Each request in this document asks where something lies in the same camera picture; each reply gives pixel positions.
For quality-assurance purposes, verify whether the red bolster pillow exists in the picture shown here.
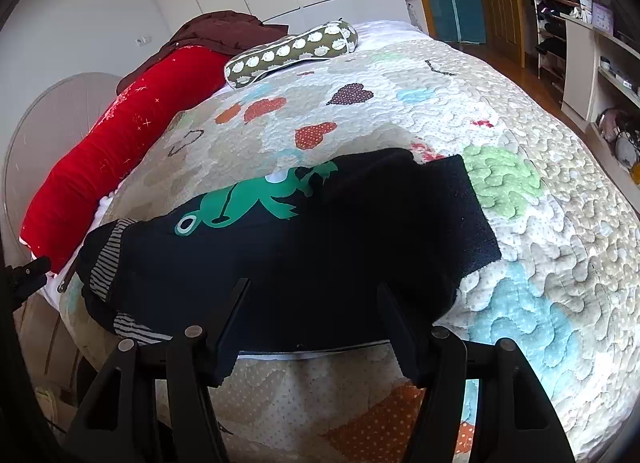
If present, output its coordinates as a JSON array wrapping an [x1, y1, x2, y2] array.
[[20, 44, 232, 275]]

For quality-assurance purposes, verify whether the navy frog print sweater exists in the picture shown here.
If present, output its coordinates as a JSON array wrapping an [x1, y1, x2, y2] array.
[[80, 148, 502, 356]]

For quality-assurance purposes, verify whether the white shelving desk unit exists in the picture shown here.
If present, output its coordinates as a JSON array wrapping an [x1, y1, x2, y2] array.
[[559, 12, 640, 204]]

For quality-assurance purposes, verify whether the olive patterned pillow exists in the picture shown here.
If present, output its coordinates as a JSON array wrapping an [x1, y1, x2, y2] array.
[[224, 19, 359, 90]]

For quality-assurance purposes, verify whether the dark brown blanket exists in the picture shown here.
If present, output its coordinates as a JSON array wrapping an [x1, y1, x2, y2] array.
[[116, 11, 291, 96]]

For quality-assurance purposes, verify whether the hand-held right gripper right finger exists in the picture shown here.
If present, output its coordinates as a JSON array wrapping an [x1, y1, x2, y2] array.
[[376, 283, 577, 463]]

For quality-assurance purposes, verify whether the cluttered clothes rack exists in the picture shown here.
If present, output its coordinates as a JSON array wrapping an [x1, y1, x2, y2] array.
[[524, 0, 596, 94]]

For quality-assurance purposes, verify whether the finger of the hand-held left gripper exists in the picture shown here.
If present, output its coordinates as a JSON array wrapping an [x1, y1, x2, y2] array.
[[4, 256, 53, 302]]

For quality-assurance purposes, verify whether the patchwork quilted bedspread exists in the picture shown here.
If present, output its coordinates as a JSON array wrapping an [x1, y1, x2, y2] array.
[[59, 20, 640, 463]]

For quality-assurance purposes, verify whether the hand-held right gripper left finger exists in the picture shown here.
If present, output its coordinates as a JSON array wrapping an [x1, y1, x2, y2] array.
[[65, 277, 251, 463]]

